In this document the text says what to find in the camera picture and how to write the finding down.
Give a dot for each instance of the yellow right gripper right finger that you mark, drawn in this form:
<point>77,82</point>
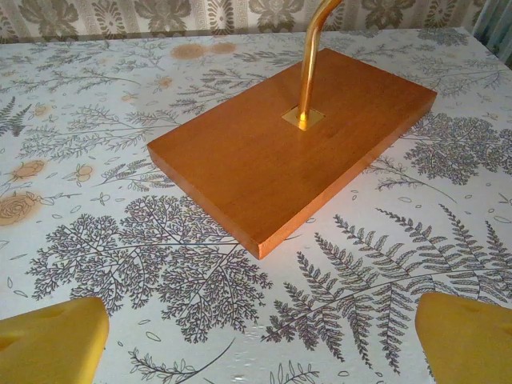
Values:
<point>468,344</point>

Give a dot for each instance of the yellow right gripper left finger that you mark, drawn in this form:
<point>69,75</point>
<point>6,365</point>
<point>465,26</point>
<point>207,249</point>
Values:
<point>48,344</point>

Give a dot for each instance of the floral printed table cover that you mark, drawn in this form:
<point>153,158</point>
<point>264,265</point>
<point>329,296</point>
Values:
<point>120,248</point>

